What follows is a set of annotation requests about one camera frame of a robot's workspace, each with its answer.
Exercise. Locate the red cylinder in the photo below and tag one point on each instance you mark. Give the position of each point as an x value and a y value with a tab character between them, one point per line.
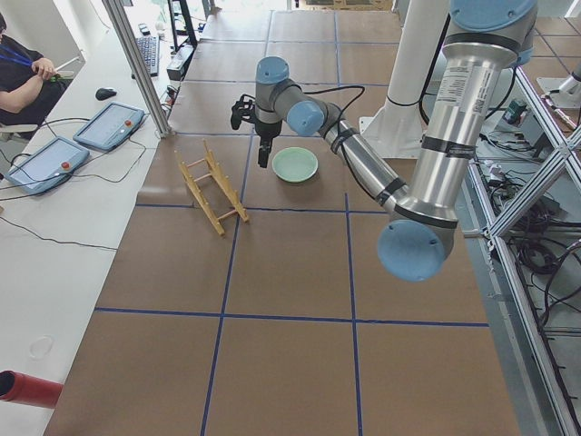
25	389

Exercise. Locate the aluminium frame post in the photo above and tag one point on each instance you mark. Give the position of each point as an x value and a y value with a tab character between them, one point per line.
124	31

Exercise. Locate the far blue teach pendant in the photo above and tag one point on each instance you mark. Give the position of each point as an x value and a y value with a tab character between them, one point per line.
110	127

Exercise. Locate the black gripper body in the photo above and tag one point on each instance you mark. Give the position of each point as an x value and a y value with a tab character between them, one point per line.
266	131

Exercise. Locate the pale green ceramic plate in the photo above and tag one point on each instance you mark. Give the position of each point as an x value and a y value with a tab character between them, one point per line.
295	164

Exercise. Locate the blue teach pendant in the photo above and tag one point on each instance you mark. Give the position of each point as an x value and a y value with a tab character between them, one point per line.
49	166
110	127

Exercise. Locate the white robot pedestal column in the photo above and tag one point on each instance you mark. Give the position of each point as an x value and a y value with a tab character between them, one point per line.
396	129

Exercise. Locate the wooden dish rack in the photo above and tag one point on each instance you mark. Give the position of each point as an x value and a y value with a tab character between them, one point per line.
211	188

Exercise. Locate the black keyboard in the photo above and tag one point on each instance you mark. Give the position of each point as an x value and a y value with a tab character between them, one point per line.
149	47

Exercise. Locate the near blue teach pendant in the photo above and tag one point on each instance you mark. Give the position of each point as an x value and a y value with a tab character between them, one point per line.
49	166

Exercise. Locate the seated person in black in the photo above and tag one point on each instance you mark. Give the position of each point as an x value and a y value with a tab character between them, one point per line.
30	84

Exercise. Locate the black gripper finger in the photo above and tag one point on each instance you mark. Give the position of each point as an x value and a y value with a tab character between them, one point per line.
263	155

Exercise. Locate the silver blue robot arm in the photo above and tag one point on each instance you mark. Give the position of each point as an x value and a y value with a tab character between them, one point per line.
482	39

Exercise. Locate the black computer mouse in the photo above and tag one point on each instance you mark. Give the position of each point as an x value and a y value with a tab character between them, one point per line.
105	93

